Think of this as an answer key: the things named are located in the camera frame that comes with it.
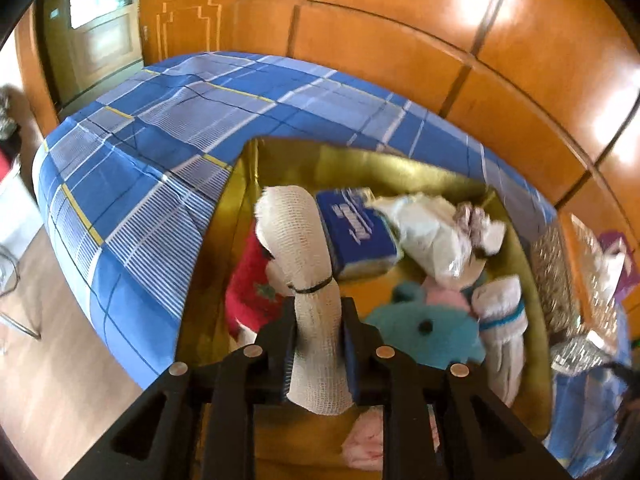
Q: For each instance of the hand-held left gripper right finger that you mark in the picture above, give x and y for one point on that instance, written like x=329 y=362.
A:
x=350 y=360

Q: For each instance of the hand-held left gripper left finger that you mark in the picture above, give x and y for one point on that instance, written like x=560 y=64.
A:
x=290 y=360

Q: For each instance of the teal plush toy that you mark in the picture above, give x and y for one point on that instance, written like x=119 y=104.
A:
x=415 y=325

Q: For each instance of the red and white sock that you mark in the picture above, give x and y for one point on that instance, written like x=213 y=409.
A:
x=250 y=285

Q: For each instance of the beige bandage roll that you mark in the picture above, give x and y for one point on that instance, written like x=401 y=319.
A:
x=310 y=260

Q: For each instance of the blue tissue pack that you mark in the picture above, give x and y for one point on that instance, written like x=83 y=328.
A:
x=355 y=230

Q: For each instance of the clear plastic packet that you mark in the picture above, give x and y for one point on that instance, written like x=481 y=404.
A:
x=430 y=240

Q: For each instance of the white sock with teal stripes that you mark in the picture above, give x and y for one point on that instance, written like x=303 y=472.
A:
x=500 y=320

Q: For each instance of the gold box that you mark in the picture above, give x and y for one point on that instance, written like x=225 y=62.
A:
x=400 y=170

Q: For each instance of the ornate silver tissue box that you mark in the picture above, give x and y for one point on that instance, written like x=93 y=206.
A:
x=555 y=270

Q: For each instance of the white tissue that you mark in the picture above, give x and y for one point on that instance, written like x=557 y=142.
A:
x=612 y=275

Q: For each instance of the purple carton box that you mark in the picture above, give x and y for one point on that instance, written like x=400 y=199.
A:
x=612 y=242

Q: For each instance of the wooden wardrobe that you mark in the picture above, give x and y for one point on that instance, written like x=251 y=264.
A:
x=500 y=60

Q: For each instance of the wooden cabinet with inlaid lines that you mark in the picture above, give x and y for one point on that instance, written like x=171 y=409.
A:
x=190 y=10

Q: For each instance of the wooden door with glass pane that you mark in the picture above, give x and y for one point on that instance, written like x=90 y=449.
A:
x=100 y=45

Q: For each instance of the metal chair frame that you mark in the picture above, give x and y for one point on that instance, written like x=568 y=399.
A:
x=22 y=329

